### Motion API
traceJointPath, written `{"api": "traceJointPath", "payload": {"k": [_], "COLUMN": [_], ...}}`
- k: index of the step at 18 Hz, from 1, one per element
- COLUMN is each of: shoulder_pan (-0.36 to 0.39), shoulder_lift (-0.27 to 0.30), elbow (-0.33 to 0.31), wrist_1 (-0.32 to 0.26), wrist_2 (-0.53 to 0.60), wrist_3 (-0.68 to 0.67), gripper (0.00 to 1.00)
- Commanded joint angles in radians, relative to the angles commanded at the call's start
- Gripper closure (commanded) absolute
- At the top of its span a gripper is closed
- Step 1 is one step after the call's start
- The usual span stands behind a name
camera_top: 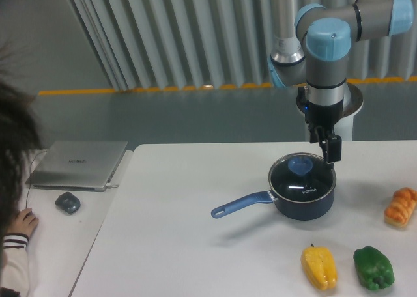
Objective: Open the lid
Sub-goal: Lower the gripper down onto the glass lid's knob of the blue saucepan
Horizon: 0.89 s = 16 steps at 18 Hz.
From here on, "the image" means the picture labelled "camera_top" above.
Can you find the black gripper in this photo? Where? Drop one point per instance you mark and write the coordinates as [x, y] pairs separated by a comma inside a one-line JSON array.
[[320, 120]]

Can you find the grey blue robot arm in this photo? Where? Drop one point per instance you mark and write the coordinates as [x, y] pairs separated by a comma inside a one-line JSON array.
[[311, 50]]

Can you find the glass lid blue knob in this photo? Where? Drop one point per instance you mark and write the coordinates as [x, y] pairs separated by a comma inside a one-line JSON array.
[[301, 177]]

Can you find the person's hand on mouse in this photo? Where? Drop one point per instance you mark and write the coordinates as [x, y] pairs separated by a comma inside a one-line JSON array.
[[25, 223]]

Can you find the dark blue saucepan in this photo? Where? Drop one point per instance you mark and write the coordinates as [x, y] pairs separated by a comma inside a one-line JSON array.
[[294, 210]]

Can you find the orange braided bread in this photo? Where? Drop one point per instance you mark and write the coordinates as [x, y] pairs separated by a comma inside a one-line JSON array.
[[401, 207]]

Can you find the yellow bell pepper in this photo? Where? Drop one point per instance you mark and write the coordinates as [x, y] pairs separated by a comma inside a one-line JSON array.
[[319, 267]]

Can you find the green bell pepper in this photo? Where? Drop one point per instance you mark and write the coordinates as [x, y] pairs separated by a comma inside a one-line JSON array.
[[373, 268]]

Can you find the grey ribbed radiator panel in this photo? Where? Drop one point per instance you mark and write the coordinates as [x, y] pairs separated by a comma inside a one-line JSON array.
[[184, 44]]

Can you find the silver closed laptop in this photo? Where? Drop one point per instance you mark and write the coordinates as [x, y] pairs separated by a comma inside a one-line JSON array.
[[78, 165]]

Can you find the person's dark hair head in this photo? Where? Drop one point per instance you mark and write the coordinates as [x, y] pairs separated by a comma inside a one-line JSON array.
[[19, 136]]

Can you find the white striped cuff sleeve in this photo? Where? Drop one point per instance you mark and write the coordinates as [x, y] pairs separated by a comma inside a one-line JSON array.
[[15, 273]]

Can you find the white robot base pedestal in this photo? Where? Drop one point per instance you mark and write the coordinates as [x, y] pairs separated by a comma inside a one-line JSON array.
[[352, 104]]

